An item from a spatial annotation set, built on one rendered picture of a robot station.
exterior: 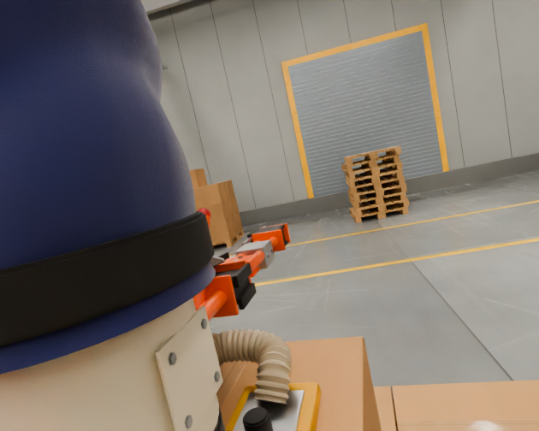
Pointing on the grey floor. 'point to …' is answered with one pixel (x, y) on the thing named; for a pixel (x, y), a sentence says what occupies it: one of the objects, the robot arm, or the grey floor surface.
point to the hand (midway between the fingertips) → (224, 282)
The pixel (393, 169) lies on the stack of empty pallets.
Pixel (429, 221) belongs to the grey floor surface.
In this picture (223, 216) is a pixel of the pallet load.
